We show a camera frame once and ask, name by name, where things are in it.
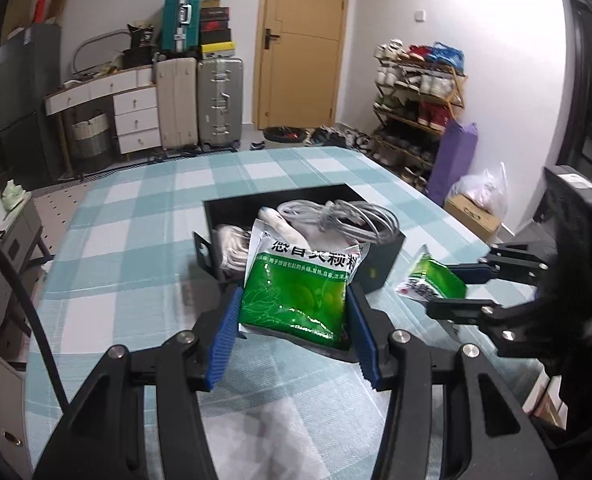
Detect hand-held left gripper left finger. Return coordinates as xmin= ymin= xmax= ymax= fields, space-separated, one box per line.
xmin=32 ymin=284 xmax=244 ymax=480

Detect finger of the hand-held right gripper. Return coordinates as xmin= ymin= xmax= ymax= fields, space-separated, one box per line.
xmin=424 ymin=297 xmax=546 ymax=358
xmin=448 ymin=242 xmax=551 ymax=286

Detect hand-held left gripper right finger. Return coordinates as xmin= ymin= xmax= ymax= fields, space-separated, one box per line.
xmin=346 ymin=284 xmax=561 ymax=480

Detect small green packet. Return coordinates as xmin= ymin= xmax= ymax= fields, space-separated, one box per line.
xmin=395 ymin=245 xmax=469 ymax=303

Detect large green medicine packet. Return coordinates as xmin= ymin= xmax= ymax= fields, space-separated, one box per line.
xmin=238 ymin=217 xmax=369 ymax=346

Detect black storage box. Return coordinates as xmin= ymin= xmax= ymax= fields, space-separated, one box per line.
xmin=192 ymin=183 xmax=407 ymax=365

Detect brown cardboard box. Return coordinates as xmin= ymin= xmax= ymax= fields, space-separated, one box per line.
xmin=443 ymin=195 xmax=501 ymax=243

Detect white plastic bag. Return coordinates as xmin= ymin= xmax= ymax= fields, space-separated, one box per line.
xmin=448 ymin=162 xmax=509 ymax=223

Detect clear bag of white laces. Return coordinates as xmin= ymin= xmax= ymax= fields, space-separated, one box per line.
xmin=216 ymin=225 xmax=254 ymax=273

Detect purple bag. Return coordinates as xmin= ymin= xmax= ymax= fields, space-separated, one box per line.
xmin=426 ymin=120 xmax=479 ymax=208

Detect rows of assorted shoes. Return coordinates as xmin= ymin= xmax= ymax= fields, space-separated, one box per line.
xmin=373 ymin=40 xmax=466 ymax=188

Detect wooden shoe rack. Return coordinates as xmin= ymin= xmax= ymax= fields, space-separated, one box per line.
xmin=371 ymin=42 xmax=469 ymax=191

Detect scattered pile of shoes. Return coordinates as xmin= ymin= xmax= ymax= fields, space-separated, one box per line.
xmin=306 ymin=127 xmax=377 ymax=151

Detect black round basket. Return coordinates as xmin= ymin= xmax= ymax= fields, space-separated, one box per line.
xmin=263 ymin=126 xmax=307 ymax=143

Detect grey low cabinet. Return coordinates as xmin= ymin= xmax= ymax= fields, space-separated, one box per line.
xmin=0 ymin=192 xmax=54 ymax=341

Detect silver suitcase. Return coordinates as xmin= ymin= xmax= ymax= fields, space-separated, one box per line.
xmin=196 ymin=56 xmax=244 ymax=151

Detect woven laundry basket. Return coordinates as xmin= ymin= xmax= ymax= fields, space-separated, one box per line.
xmin=71 ymin=112 xmax=112 ymax=171

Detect beige suitcase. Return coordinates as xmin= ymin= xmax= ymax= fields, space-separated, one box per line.
xmin=155 ymin=56 xmax=199 ymax=150

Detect white drawer dresser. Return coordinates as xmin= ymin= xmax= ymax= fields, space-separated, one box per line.
xmin=44 ymin=65 xmax=159 ymax=153

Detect pale green bag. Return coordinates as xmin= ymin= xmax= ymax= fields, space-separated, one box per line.
xmin=1 ymin=180 xmax=27 ymax=211

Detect yellow wooden door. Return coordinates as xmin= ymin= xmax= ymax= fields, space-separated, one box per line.
xmin=253 ymin=0 xmax=353 ymax=131

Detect dark grey refrigerator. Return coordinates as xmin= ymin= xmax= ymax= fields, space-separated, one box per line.
xmin=0 ymin=22 xmax=64 ymax=191

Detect stack of shoe boxes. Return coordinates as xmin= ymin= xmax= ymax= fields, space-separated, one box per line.
xmin=198 ymin=0 xmax=237 ymax=60

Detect black paper bag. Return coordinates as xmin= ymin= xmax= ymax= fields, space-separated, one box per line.
xmin=126 ymin=22 xmax=155 ymax=56

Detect oval mirror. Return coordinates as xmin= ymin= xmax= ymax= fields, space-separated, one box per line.
xmin=72 ymin=30 xmax=132 ymax=78

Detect teal suitcase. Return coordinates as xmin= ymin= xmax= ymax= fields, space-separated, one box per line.
xmin=162 ymin=0 xmax=204 ymax=56

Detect flattened cardboard boxes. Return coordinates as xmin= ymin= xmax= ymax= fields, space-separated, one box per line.
xmin=1 ymin=0 xmax=72 ymax=41

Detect grey coiled cable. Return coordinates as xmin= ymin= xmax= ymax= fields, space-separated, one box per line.
xmin=277 ymin=200 xmax=401 ymax=246

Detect black cable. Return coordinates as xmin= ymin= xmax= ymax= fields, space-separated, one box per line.
xmin=0 ymin=220 xmax=72 ymax=413

